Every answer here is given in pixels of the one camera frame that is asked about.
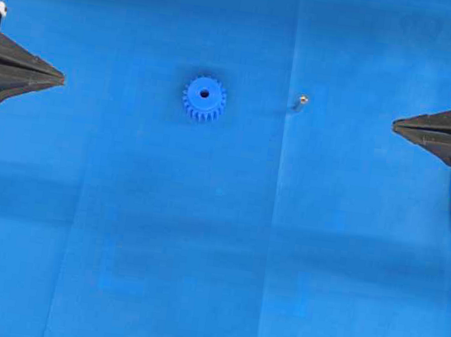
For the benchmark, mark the small metal shaft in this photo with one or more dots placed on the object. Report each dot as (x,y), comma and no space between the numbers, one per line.
(300,104)

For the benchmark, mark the blue plastic small gear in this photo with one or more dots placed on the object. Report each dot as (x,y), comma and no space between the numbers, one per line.
(204,99)

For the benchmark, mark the blue table cloth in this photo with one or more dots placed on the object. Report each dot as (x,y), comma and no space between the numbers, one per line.
(120,216)

